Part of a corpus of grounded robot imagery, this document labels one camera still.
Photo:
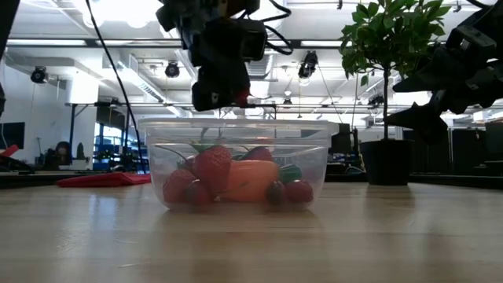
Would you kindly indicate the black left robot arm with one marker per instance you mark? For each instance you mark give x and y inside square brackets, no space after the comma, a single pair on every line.
[173,12]

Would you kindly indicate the red folded cloth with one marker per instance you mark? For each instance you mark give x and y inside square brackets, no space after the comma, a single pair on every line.
[102,180]

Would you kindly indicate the black monitor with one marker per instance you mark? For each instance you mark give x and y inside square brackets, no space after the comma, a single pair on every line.
[12,135]
[342,141]

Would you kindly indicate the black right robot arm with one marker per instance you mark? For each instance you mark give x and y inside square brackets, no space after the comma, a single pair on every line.
[491,12]

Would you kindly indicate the dark red cherry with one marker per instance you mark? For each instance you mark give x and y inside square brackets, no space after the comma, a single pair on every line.
[196,192]
[275,192]

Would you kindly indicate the black cabinet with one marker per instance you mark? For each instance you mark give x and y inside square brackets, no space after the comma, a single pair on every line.
[463,151]

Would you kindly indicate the green potted plant black pot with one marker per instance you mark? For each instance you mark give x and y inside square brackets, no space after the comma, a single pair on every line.
[387,161]

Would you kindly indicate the black ceiling camera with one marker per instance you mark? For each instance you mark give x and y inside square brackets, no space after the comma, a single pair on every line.
[308,65]
[172,70]
[39,74]

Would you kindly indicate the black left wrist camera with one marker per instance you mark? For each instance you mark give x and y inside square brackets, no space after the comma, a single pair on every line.
[253,39]

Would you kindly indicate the red object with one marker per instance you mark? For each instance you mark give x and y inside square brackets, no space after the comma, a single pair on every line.
[8,150]

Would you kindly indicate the clear plastic tupperware container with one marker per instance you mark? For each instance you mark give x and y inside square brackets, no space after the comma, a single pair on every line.
[236,133]

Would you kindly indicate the strawberry with leafy stem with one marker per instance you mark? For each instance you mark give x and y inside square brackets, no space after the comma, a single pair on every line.
[212,167]

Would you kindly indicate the orange toy fruit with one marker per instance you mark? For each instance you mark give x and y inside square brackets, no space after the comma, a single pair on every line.
[249,181]

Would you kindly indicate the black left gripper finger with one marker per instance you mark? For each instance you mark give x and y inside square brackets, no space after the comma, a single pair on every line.
[244,81]
[214,92]

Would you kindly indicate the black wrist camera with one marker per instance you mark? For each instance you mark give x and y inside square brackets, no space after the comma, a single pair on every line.
[253,39]
[471,41]

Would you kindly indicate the ceiling light strip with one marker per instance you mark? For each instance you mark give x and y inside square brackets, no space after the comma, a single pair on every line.
[47,42]
[322,43]

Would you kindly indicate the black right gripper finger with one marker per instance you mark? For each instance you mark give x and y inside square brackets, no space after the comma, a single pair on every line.
[422,120]
[428,74]

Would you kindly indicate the red strawberry green calyx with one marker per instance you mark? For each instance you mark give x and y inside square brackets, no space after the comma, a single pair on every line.
[177,184]
[257,154]

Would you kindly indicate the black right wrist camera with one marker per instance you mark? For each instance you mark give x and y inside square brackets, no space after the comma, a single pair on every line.
[471,41]

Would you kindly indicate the white ceiling duct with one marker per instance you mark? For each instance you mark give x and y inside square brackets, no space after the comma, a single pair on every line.
[137,80]

